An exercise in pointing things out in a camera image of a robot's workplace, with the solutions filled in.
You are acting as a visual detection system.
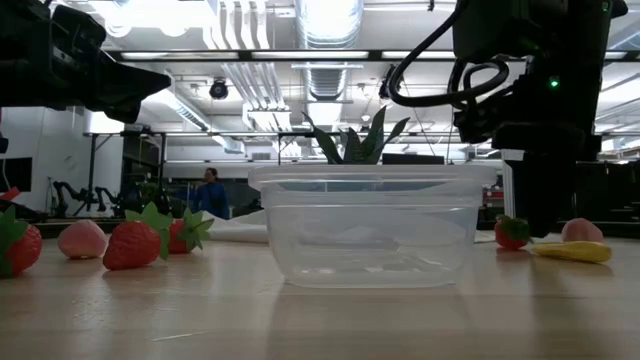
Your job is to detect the person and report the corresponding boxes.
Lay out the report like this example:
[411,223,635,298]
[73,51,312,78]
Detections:
[191,167,231,221]

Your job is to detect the black cabinet row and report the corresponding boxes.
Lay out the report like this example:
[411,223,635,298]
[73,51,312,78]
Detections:
[574,160,640,225]

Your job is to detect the red background bin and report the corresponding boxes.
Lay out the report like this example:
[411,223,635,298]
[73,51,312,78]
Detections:
[482,187,504,214]

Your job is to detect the black background monitor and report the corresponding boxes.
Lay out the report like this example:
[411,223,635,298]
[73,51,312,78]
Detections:
[382,153,445,166]

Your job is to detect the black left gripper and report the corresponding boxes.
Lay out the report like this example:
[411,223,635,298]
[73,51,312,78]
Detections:
[48,3,172,125]

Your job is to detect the black ceiling spotlight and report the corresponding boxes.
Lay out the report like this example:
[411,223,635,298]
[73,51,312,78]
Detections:
[378,63,401,100]
[208,77,230,100]

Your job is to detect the yellow plastic banana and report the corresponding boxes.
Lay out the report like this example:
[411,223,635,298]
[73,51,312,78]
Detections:
[531,240,613,265]

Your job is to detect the black overhead light bar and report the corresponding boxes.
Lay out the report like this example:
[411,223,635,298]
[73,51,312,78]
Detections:
[107,48,629,63]

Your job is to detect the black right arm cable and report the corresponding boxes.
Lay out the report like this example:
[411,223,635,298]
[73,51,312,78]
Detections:
[387,0,512,110]

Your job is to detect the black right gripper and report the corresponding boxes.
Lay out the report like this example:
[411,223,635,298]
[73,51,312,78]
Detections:
[453,99,604,239]

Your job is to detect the pink plastic peach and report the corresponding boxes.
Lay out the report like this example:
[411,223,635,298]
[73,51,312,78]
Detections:
[56,218,109,260]
[560,217,605,245]

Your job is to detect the green plant in white pot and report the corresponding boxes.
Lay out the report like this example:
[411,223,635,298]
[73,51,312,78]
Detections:
[301,104,411,166]

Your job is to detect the red plastic strawberry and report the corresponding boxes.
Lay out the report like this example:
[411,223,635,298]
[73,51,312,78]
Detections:
[102,201,175,272]
[0,205,44,279]
[167,207,215,255]
[493,213,535,251]

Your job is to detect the clear plastic tupperware container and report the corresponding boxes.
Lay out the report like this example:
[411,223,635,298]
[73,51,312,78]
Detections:
[248,163,499,290]

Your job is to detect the black background shelf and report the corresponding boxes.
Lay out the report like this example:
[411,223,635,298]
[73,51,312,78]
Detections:
[122,134,167,217]

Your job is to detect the silver ventilation duct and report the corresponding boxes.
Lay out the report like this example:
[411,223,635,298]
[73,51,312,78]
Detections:
[294,0,365,101]

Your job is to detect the black wall monitor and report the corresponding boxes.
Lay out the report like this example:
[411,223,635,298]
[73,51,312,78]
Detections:
[0,157,34,194]

